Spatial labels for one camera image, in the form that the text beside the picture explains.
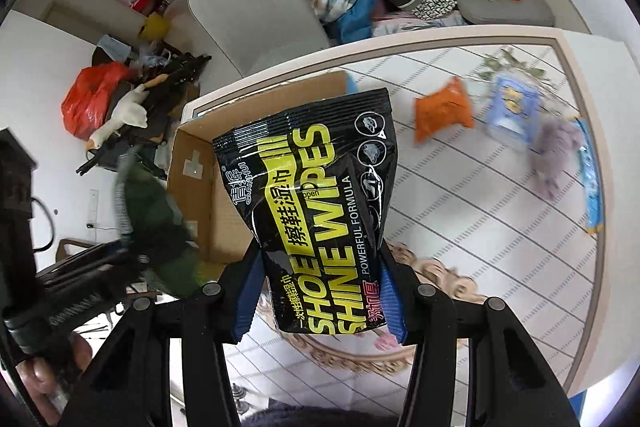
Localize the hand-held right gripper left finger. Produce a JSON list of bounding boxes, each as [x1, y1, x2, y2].
[[75, 241, 265, 427]]

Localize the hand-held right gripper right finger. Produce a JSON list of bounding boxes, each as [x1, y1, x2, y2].
[[377, 244, 572, 427]]

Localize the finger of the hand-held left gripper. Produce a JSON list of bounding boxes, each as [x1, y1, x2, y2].
[[97, 238, 153, 293]]

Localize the green soft toy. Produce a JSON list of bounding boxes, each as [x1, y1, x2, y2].
[[114, 151, 213, 300]]

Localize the cardboard box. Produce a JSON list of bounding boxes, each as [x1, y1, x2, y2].
[[166, 71, 362, 266]]

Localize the black shoe wipes packet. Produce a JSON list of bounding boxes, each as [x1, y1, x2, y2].
[[212, 87, 401, 338]]

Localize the person's left hand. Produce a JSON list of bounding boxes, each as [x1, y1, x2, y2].
[[14, 331, 97, 403]]

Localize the dark wooden furniture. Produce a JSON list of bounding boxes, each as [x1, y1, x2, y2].
[[0, 127, 40, 308]]

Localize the dark cloth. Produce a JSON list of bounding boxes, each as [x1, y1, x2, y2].
[[249, 401, 403, 427]]

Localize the white duck plush toy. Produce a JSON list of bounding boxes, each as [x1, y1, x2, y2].
[[84, 82, 152, 152]]

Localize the red plastic bag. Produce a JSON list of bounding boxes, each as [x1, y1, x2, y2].
[[60, 61, 137, 140]]

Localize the black toy gun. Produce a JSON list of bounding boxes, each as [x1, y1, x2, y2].
[[75, 53, 213, 174]]

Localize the orange snack packet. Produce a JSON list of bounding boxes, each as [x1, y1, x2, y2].
[[413, 76, 475, 144]]

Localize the purple plush cloth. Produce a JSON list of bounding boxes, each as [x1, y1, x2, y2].
[[529, 117, 587, 202]]

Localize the light blue packet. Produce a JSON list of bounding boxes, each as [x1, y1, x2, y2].
[[481, 73, 545, 144]]

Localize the yellow bag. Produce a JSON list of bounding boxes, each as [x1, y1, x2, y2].
[[138, 13, 172, 40]]

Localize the long blue packet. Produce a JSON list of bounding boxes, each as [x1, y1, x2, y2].
[[574, 119, 604, 236]]

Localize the grey chair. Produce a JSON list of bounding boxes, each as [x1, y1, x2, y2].
[[187, 0, 332, 81]]

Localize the blue cloth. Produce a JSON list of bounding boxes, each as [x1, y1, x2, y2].
[[324, 0, 396, 44]]

